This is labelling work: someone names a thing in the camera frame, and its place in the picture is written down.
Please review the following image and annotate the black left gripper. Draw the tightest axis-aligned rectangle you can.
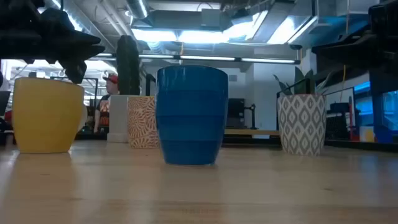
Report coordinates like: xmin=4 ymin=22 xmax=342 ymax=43
xmin=0 ymin=7 xmax=106 ymax=84

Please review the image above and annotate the round silver air duct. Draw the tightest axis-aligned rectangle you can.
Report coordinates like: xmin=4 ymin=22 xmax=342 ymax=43
xmin=126 ymin=0 xmax=149 ymax=20

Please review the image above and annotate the orange floral patterned mug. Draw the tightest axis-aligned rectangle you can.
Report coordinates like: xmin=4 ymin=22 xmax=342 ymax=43
xmin=127 ymin=95 xmax=160 ymax=149

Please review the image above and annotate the black mesh crate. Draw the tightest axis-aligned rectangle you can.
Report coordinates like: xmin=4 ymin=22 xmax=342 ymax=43
xmin=325 ymin=111 xmax=351 ymax=141

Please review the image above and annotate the dark green cactus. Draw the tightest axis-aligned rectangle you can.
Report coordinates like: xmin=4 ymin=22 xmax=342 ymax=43
xmin=116 ymin=34 xmax=141 ymax=96

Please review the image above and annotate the yellow box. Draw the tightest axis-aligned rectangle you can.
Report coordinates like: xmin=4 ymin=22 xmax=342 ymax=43
xmin=359 ymin=126 xmax=376 ymax=142

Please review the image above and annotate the yellow coffee mug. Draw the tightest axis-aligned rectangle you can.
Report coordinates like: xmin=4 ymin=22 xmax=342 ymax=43
xmin=12 ymin=77 xmax=88 ymax=154

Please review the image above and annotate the green snake plant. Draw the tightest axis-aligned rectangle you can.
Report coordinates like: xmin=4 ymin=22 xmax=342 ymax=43
xmin=273 ymin=67 xmax=335 ymax=96

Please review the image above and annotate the white stepped plant pot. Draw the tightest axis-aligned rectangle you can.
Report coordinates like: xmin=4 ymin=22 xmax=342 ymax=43
xmin=107 ymin=95 xmax=131 ymax=143

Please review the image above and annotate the blue ribbed coffee mug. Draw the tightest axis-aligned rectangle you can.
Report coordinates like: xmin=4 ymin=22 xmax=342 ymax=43
xmin=155 ymin=64 xmax=229 ymax=166

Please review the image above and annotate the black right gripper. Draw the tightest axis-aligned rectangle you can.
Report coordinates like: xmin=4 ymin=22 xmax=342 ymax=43
xmin=312 ymin=0 xmax=398 ymax=69

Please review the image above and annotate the grey diamond patterned mug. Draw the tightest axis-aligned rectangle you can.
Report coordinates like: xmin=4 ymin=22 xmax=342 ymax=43
xmin=277 ymin=93 xmax=327 ymax=156

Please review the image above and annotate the black monitor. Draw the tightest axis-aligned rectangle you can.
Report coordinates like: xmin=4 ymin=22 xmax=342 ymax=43
xmin=0 ymin=90 xmax=12 ymax=116

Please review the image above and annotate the ceiling tube light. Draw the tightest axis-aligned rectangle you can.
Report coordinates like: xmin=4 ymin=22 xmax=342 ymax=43
xmin=241 ymin=57 xmax=297 ymax=65
xmin=179 ymin=55 xmax=236 ymax=62
xmin=139 ymin=54 xmax=175 ymax=60

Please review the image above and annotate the large rectangular silver duct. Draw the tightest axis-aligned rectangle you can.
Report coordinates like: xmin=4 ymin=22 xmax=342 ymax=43
xmin=222 ymin=0 xmax=320 ymax=45

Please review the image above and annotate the low wooden shelf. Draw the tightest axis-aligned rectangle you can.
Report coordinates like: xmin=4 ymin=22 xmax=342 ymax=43
xmin=223 ymin=128 xmax=280 ymax=136

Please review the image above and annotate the person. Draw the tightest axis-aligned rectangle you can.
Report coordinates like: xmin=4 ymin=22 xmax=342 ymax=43
xmin=93 ymin=73 xmax=119 ymax=134

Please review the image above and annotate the blue bin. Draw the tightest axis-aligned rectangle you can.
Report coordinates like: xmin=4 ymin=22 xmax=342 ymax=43
xmin=374 ymin=124 xmax=398 ymax=144

